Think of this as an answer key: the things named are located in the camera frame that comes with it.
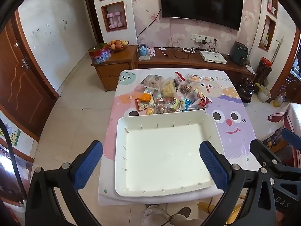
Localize white set-top box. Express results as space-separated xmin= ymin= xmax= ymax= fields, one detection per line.
xmin=199 ymin=50 xmax=227 ymax=64

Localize bowl of fruit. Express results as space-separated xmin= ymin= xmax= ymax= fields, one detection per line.
xmin=108 ymin=40 xmax=130 ymax=53

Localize wooden television cabinet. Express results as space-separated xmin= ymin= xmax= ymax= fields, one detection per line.
xmin=134 ymin=47 xmax=257 ymax=83

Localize round colourful tin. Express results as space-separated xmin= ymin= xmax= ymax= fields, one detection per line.
xmin=88 ymin=43 xmax=112 ymax=64

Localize wooden drawer cabinet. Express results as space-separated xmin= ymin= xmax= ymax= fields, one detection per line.
xmin=91 ymin=45 xmax=138 ymax=92

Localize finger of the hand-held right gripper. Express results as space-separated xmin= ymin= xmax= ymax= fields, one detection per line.
xmin=250 ymin=139 xmax=301 ymax=182
xmin=282 ymin=128 xmax=301 ymax=150

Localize person's leg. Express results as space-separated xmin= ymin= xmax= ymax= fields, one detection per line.
xmin=142 ymin=204 xmax=173 ymax=226
xmin=170 ymin=207 xmax=191 ymax=226

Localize cartoon printed tablecloth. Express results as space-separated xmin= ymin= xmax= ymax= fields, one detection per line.
xmin=98 ymin=69 xmax=257 ymax=206

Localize white plastic tray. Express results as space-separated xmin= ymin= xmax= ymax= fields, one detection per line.
xmin=114 ymin=109 xmax=224 ymax=198

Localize sunflower wall picture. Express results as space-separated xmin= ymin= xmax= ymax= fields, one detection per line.
xmin=0 ymin=118 xmax=21 ymax=146

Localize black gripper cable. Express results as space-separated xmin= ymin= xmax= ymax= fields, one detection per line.
xmin=0 ymin=119 xmax=27 ymax=195

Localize white bucket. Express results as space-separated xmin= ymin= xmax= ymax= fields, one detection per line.
xmin=256 ymin=85 xmax=272 ymax=103

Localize person's right leg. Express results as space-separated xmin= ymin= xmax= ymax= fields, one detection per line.
xmin=170 ymin=207 xmax=191 ymax=226

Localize person's left leg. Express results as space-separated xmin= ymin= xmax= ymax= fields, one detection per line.
xmin=142 ymin=204 xmax=173 ymax=226

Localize dark jar with red lid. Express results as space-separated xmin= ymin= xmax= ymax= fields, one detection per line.
xmin=256 ymin=57 xmax=273 ymax=85

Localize puffed rice cake clear bag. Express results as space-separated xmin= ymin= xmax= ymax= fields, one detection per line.
xmin=161 ymin=78 xmax=177 ymax=98

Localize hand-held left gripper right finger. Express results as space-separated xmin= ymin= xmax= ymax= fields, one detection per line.
xmin=199 ymin=140 xmax=278 ymax=226

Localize white red printed cloth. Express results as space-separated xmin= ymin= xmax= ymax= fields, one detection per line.
xmin=268 ymin=103 xmax=301 ymax=124

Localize yellow wooden stool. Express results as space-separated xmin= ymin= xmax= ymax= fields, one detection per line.
xmin=198 ymin=201 xmax=238 ymax=225

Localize white wall sockets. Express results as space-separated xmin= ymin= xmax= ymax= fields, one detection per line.
xmin=191 ymin=33 xmax=218 ymax=43

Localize brown wooden door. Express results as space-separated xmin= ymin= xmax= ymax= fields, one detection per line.
xmin=0 ymin=25 xmax=57 ymax=132

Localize pile of snack packets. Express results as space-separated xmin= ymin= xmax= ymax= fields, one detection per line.
xmin=135 ymin=71 xmax=213 ymax=115

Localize yellow liquid bottle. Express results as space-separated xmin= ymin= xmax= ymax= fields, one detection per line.
xmin=272 ymin=92 xmax=286 ymax=107

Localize black television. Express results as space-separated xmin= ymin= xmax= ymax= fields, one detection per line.
xmin=160 ymin=0 xmax=244 ymax=31

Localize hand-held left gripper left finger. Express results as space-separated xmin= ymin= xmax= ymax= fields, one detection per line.
xmin=25 ymin=140 xmax=104 ymax=226

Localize dark ceramic jar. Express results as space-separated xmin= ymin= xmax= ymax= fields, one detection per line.
xmin=239 ymin=78 xmax=254 ymax=104

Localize dark air fryer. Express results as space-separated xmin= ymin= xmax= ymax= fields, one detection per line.
xmin=230 ymin=41 xmax=249 ymax=66

